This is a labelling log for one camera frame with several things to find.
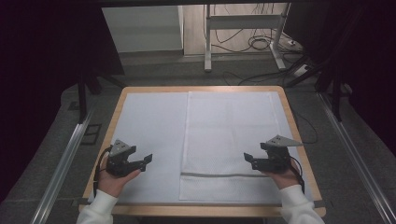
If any white cabinet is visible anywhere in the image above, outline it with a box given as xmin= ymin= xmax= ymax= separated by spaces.
xmin=101 ymin=5 xmax=184 ymax=54

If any left hand-held gripper black cable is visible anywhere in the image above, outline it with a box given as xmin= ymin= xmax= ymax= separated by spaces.
xmin=92 ymin=146 xmax=112 ymax=199

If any white towel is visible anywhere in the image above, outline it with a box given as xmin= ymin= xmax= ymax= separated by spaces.
xmin=178 ymin=91 xmax=286 ymax=203

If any white metal desk frame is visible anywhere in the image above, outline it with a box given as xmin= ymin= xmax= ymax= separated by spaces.
xmin=203 ymin=3 xmax=292 ymax=74

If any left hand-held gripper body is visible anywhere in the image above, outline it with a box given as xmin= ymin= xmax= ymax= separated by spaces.
xmin=106 ymin=138 xmax=148 ymax=178

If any dark curtain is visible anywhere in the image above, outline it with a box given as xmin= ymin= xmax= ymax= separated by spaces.
xmin=0 ymin=0 xmax=126 ymax=202
xmin=283 ymin=0 xmax=396 ymax=157

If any person's left hand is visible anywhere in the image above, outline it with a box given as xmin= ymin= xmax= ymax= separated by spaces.
xmin=97 ymin=155 xmax=142 ymax=199

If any white power strip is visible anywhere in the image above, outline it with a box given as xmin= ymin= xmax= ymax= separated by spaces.
xmin=292 ymin=63 xmax=311 ymax=77

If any right hand-held gripper black cable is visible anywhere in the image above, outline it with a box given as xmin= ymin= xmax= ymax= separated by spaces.
xmin=289 ymin=154 xmax=306 ymax=195

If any black metal stand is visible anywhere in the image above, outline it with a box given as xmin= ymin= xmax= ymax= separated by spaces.
xmin=75 ymin=68 xmax=126 ymax=125
xmin=283 ymin=54 xmax=344 ymax=123

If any person's right hand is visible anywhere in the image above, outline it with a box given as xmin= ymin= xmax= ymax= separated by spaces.
xmin=264 ymin=158 xmax=302 ymax=190

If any light wooden table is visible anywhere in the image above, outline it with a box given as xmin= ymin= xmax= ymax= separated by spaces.
xmin=78 ymin=85 xmax=327 ymax=218

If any hand-held gripper black cable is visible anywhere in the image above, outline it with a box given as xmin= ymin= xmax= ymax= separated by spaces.
xmin=92 ymin=146 xmax=112 ymax=199
xmin=289 ymin=154 xmax=306 ymax=195

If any thin black floor cable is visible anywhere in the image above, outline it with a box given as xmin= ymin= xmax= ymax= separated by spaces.
xmin=292 ymin=108 xmax=319 ymax=145

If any tangle of black floor cables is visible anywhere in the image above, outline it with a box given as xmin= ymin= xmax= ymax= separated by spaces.
xmin=210 ymin=3 xmax=283 ymax=54

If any aluminium floor rail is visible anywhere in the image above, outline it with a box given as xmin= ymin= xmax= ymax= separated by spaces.
xmin=29 ymin=102 xmax=96 ymax=224
xmin=317 ymin=91 xmax=396 ymax=224

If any long black floor cable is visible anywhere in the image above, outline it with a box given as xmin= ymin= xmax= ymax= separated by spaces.
xmin=221 ymin=68 xmax=297 ymax=87

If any white table mat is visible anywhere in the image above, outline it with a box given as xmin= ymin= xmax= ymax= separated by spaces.
xmin=87 ymin=91 xmax=314 ymax=206

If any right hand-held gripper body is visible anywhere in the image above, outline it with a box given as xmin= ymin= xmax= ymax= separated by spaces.
xmin=252 ymin=134 xmax=304 ymax=175

